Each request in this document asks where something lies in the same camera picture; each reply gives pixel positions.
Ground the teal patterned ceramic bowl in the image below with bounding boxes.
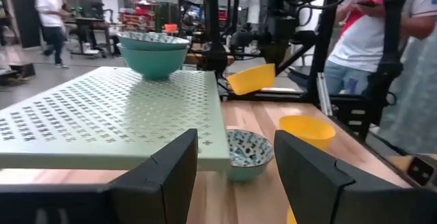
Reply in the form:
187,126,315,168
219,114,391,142
117,31,191,51
117,42,190,81
225,128,275,183

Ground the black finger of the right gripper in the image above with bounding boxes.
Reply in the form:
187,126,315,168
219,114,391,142
262,42,286,68

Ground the yellow plastic mini bowl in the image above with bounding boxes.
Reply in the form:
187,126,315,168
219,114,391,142
279,115,337,152
285,205,298,224
226,63,277,96

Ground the shelf with red items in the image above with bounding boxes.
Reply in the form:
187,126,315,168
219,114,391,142
117,0,161,30

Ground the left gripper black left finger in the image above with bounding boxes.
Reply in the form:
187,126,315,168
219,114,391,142
0,128,199,224

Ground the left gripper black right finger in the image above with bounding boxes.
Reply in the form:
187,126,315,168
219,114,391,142
273,130,437,224

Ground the green perforated metal stand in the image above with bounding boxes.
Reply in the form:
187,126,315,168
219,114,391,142
0,66,233,172

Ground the grey table-level camera box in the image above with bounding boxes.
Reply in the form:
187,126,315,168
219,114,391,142
406,155,437,187

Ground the black workbench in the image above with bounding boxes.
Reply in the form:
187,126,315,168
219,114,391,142
63,0,119,59

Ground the person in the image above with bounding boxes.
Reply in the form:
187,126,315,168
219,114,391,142
323,0,437,97
33,0,72,69

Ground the silver aluminium bracket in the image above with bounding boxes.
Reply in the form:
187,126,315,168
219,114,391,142
315,72,334,116

